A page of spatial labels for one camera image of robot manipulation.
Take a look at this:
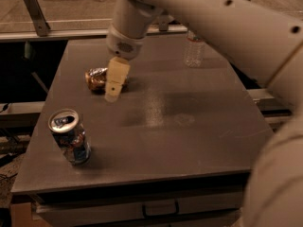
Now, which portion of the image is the orange soda can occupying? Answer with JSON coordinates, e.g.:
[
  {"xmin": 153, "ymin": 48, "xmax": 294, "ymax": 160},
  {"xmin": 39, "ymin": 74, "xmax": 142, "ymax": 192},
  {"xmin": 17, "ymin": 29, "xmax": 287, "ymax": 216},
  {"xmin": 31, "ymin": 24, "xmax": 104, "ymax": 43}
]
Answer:
[{"xmin": 84, "ymin": 67, "xmax": 129, "ymax": 92}]

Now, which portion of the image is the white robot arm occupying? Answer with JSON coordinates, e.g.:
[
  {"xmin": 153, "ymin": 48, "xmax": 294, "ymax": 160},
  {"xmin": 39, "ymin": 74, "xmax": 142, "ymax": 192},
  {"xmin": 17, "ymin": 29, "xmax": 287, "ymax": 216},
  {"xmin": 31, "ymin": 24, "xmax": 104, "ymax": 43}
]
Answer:
[{"xmin": 105, "ymin": 0, "xmax": 303, "ymax": 227}]

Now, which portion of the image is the blue soda can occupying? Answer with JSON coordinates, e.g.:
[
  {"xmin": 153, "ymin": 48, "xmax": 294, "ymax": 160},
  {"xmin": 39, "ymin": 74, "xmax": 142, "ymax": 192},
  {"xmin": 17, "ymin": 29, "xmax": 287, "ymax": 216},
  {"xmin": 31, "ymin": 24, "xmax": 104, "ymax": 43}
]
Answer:
[{"xmin": 48, "ymin": 109, "xmax": 91, "ymax": 166}]

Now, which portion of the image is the clear plastic water bottle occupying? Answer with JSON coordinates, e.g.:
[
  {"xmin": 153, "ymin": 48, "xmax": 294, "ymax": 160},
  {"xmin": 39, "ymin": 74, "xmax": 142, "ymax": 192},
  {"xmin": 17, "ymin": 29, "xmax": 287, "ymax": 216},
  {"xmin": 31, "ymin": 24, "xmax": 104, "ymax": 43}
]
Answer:
[{"xmin": 184, "ymin": 30, "xmax": 205, "ymax": 67}]

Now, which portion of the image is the grey table drawer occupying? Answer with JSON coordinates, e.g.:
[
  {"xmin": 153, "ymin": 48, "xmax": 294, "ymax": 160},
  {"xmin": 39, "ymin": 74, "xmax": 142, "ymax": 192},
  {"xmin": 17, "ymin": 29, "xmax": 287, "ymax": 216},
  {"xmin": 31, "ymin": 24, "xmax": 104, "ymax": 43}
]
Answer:
[{"xmin": 36, "ymin": 191, "xmax": 242, "ymax": 227}]

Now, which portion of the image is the middle metal rail bracket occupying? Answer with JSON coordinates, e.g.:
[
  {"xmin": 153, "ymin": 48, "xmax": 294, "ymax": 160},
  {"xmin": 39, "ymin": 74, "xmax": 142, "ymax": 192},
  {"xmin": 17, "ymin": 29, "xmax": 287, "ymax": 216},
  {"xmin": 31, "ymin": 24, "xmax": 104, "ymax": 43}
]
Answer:
[{"xmin": 158, "ymin": 14, "xmax": 169, "ymax": 31}]

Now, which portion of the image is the left metal rail bracket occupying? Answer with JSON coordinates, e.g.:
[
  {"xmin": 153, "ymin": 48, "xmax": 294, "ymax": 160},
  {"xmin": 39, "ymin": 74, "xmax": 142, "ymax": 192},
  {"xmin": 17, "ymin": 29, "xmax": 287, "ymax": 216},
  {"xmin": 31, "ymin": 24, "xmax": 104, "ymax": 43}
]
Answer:
[{"xmin": 23, "ymin": 0, "xmax": 50, "ymax": 37}]

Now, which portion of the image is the metal window rail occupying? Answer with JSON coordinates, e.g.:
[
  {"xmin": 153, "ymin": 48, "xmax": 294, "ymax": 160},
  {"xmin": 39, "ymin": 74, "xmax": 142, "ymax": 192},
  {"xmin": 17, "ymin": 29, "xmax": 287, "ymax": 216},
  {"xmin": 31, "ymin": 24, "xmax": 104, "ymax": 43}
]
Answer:
[{"xmin": 0, "ymin": 25, "xmax": 187, "ymax": 43}]

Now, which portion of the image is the black drawer handle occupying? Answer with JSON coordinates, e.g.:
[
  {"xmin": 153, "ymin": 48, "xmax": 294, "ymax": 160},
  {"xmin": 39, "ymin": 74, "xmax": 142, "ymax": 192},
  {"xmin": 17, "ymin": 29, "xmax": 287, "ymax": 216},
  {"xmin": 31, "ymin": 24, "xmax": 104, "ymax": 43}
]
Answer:
[{"xmin": 141, "ymin": 200, "xmax": 180, "ymax": 218}]

